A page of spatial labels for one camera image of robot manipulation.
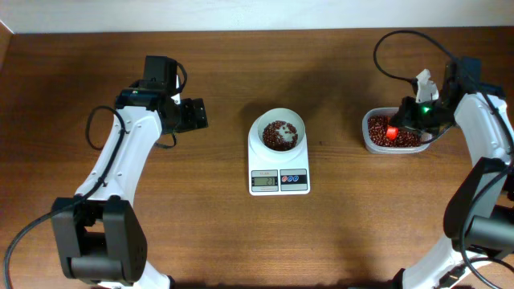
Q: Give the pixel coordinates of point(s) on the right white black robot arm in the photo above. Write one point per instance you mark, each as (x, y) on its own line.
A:
(477, 231)

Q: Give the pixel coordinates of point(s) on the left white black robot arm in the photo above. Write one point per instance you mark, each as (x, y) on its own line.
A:
(98, 236)

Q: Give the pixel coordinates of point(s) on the red adzuki beans in container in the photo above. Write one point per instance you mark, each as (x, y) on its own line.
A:
(377, 126)

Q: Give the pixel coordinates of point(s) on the red beans in bowl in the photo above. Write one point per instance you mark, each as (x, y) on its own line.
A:
(280, 136)

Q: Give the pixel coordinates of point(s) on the white digital kitchen scale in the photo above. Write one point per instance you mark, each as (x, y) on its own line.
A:
(275, 173)

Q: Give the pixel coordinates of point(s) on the white round bowl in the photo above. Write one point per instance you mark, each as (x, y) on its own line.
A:
(284, 114)

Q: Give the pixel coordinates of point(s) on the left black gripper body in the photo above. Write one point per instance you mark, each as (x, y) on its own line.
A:
(173, 125)

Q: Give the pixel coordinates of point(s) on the clear plastic food container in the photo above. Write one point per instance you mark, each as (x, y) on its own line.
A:
(371, 147)

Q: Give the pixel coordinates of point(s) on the orange plastic measuring scoop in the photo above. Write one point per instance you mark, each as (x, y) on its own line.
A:
(391, 133)

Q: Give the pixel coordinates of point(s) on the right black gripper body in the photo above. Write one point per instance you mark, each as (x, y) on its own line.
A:
(427, 117)

